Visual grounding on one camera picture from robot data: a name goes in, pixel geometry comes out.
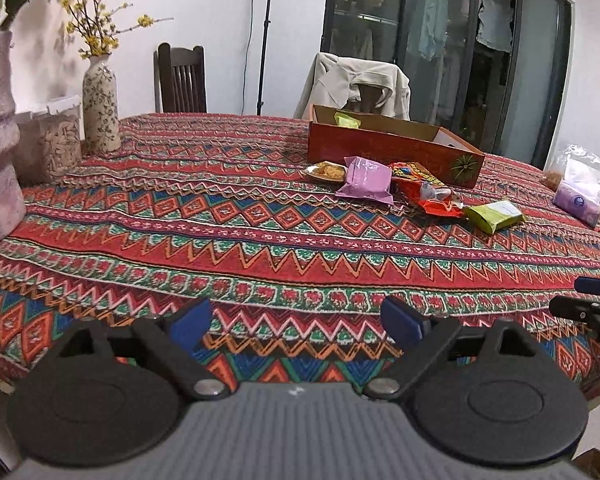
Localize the light blue hanging shirt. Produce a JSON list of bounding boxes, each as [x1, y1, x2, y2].
[[419, 0, 452, 61]]

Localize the black light stand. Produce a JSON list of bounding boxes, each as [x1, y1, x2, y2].
[[255, 0, 279, 117]]

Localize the red cardboard box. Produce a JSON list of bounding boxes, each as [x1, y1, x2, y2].
[[307, 105, 486, 190]]

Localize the dark wooden chair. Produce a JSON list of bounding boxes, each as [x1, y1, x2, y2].
[[155, 42, 208, 115]]

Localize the patterned red tablecloth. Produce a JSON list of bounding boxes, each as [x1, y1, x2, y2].
[[0, 112, 600, 411]]

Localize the floral ceramic vase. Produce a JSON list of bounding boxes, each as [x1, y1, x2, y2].
[[82, 52, 122, 153]]

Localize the purple tissue pack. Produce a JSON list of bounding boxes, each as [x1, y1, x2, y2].
[[552, 182, 600, 227]]

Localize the wooden chair with jacket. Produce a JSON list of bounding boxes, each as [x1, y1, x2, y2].
[[352, 82, 383, 112]]

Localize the yellow flower branches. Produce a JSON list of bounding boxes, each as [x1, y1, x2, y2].
[[62, 0, 174, 59]]

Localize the small round cracker packet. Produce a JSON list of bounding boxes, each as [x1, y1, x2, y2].
[[304, 161, 348, 183]]

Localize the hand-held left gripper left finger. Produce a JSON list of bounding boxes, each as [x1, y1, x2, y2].
[[55, 297, 231, 403]]

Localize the beige jacket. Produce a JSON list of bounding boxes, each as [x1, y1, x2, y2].
[[294, 52, 412, 121]]

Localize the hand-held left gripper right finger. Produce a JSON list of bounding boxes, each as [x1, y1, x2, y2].
[[362, 296, 538, 403]]

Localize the red snack packet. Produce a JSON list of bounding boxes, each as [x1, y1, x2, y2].
[[387, 161, 465, 218]]

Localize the pink snack packet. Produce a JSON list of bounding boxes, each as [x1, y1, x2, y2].
[[336, 156, 395, 206]]

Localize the white hanging garment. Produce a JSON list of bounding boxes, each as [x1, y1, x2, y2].
[[476, 0, 514, 54]]

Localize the clear jar of seeds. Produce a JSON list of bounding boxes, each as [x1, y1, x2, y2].
[[14, 96, 84, 187]]

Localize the clear plastic bag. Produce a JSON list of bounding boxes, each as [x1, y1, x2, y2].
[[542, 144, 600, 235]]

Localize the black lamp cable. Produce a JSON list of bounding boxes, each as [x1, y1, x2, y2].
[[241, 0, 259, 116]]

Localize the sliding glass door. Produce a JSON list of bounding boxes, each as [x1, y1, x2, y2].
[[321, 0, 574, 171]]

